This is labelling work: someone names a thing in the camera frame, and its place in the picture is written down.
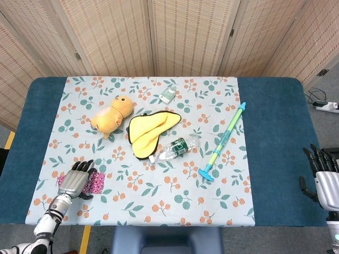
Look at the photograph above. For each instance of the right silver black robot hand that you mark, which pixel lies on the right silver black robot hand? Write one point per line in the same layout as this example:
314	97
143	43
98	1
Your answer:
329	190

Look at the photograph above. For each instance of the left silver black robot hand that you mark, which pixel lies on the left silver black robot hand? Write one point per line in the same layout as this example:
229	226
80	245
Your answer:
72	182

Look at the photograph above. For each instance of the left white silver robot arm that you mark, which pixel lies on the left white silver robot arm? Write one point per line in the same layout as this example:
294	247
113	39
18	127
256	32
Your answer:
50	222

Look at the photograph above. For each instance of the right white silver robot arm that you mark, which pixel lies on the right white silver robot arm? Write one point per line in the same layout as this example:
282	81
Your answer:
333	232

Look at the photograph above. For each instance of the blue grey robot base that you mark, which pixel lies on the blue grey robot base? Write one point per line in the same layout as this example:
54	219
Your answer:
167	240

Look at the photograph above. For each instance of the black equipment box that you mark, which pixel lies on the black equipment box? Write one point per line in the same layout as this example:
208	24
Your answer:
3	161

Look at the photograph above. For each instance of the floral printed tablecloth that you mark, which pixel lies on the floral printed tablecloth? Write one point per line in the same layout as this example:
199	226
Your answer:
148	190

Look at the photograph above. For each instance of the yellow plush duck toy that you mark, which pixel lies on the yellow plush duck toy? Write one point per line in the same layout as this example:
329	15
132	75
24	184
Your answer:
111	116

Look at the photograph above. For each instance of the dark blue table cover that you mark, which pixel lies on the dark blue table cover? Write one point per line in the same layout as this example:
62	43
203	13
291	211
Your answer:
275	132

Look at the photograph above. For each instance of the white power strip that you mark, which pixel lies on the white power strip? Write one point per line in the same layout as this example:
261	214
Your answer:
327	107

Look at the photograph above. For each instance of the yellow cloth with black trim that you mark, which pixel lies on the yellow cloth with black trim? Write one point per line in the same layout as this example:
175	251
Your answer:
145	132

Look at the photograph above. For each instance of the clear plastic bottle green label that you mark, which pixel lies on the clear plastic bottle green label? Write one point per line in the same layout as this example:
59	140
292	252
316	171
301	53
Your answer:
178	148

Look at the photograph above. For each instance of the green blue water squirter toy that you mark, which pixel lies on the green blue water squirter toy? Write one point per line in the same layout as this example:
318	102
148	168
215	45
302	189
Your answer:
225	137

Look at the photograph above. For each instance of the small green white box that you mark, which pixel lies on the small green white box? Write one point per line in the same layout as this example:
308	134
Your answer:
168	94

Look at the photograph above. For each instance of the woven bamboo folding screen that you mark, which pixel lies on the woven bamboo folding screen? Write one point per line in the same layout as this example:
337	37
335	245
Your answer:
119	39

